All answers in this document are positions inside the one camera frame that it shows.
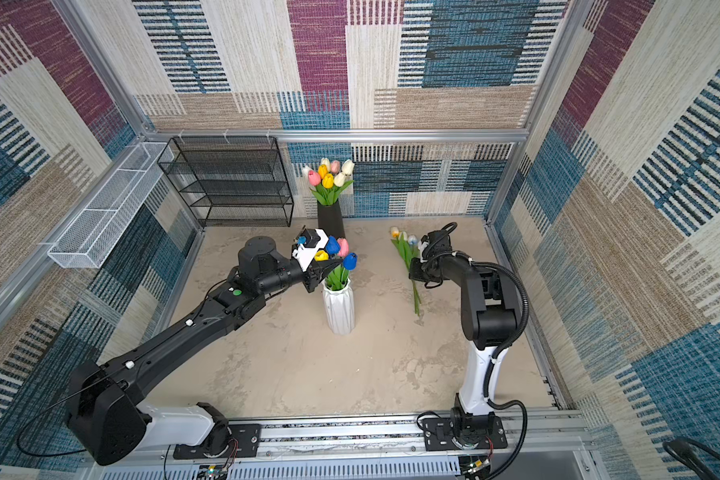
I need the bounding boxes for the black cables at right edge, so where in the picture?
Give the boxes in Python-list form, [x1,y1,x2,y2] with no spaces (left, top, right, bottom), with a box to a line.
[662,436,720,480]

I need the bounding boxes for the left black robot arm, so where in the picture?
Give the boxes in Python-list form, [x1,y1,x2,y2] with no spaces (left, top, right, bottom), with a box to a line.
[66,228,343,466]

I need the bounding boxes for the aluminium rail with cable duct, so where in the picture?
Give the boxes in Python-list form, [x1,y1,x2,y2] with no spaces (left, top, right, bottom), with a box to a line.
[76,408,609,479]

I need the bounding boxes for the black wire shelf rack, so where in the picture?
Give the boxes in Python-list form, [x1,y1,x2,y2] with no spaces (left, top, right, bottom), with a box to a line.
[157,136,294,227]

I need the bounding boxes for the black cylindrical vase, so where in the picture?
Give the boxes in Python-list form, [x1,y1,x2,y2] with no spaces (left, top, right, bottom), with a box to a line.
[317,201,345,239]

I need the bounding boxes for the white wire mesh basket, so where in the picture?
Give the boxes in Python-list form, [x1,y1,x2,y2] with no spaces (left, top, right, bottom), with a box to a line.
[48,142,166,269]

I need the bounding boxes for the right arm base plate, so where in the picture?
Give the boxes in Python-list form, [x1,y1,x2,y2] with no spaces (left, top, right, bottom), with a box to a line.
[417,414,508,451]

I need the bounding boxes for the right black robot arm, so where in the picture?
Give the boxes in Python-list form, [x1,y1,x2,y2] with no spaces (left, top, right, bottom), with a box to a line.
[408,222,528,450]

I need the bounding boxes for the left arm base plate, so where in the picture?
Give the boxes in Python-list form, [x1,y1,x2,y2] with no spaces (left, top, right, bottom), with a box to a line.
[172,423,262,460]

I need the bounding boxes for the white ribbed ceramic vase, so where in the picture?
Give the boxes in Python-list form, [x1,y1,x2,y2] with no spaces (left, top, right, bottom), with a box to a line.
[322,280,355,335]

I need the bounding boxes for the cream white tulip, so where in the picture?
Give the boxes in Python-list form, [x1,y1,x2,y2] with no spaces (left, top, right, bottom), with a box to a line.
[341,159,355,176]

